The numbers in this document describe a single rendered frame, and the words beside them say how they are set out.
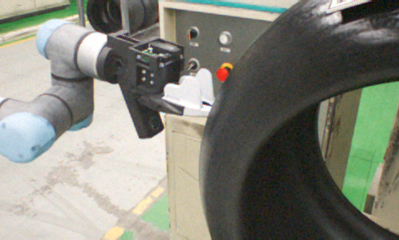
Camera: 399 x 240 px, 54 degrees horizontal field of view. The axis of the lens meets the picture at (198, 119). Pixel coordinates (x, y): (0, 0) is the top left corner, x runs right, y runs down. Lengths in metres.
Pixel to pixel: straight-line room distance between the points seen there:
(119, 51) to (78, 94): 0.14
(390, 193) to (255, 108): 0.50
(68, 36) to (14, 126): 0.18
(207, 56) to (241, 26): 0.15
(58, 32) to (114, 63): 0.12
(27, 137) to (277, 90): 0.38
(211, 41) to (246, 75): 0.79
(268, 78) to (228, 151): 0.10
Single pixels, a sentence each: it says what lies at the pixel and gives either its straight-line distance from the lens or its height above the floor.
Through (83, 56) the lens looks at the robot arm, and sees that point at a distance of 0.66.
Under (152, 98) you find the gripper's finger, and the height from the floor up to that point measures 1.25.
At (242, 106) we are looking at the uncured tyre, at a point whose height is 1.31.
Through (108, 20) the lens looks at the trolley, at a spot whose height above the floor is 0.47.
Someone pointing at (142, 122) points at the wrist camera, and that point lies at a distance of 0.64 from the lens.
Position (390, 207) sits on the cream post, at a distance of 0.87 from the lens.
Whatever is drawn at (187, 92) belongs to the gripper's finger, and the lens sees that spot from 0.56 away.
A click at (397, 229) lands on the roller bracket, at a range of 0.87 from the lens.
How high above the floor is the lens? 1.48
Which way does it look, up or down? 27 degrees down
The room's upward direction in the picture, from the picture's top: straight up
